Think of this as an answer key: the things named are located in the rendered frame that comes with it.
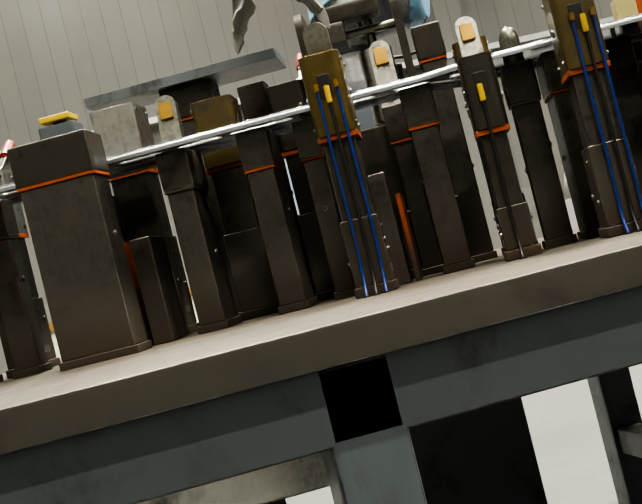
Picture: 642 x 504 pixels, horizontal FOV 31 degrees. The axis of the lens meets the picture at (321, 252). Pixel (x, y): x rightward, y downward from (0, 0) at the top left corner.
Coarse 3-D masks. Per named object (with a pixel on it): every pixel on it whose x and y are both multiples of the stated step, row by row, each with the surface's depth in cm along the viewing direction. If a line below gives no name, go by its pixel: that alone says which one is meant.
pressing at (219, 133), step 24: (600, 24) 167; (624, 24) 166; (528, 48) 167; (552, 48) 179; (432, 72) 171; (456, 72) 178; (360, 96) 172; (384, 96) 186; (264, 120) 174; (288, 120) 185; (168, 144) 176; (192, 144) 186; (216, 144) 194; (120, 168) 195; (144, 168) 195; (0, 192) 186
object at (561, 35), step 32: (544, 0) 159; (576, 0) 154; (576, 32) 153; (576, 64) 154; (608, 64) 153; (576, 96) 156; (608, 96) 154; (608, 128) 154; (608, 160) 153; (608, 192) 154; (640, 192) 154; (608, 224) 154; (640, 224) 153
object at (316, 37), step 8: (312, 24) 167; (320, 24) 166; (304, 32) 167; (312, 32) 167; (320, 32) 167; (304, 40) 167; (312, 40) 167; (320, 40) 167; (328, 40) 167; (312, 48) 167; (320, 48) 167; (328, 48) 167
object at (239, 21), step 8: (240, 0) 182; (248, 0) 182; (240, 8) 180; (248, 8) 182; (240, 16) 181; (248, 16) 182; (232, 24) 179; (240, 24) 182; (232, 32) 182; (240, 32) 182; (240, 40) 182; (240, 48) 183
